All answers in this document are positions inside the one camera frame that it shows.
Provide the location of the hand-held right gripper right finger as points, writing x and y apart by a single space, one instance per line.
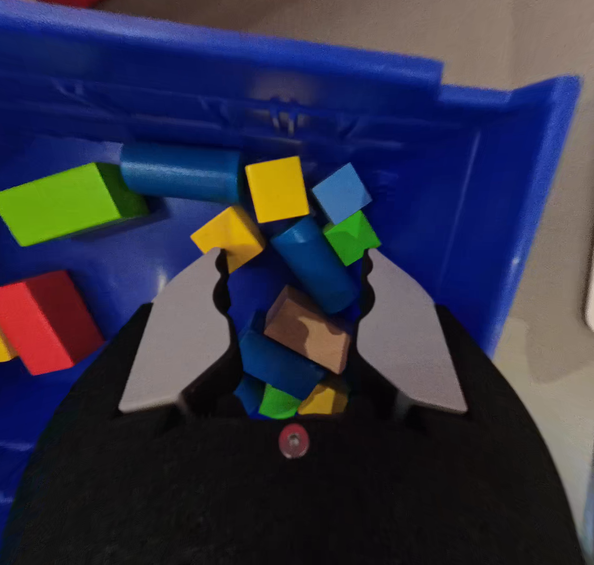
413 342

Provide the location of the long green wooden block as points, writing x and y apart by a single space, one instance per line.
65 201

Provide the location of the small green wooden block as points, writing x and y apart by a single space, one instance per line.
278 403

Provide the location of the natural wooden block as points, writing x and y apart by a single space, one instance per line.
308 328

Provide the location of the green wooden cube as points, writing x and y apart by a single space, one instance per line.
353 237

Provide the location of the blue plastic bin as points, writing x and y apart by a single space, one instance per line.
445 184

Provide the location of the yellow wooden cube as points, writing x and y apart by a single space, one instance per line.
277 188

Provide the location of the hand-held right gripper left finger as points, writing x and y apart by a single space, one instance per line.
176 342

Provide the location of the light blue wooden cube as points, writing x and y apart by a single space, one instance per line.
342 194

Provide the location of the blue wooden cylinder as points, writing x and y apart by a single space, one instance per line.
316 263
181 172
247 393

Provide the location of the red wooden block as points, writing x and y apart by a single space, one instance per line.
46 322

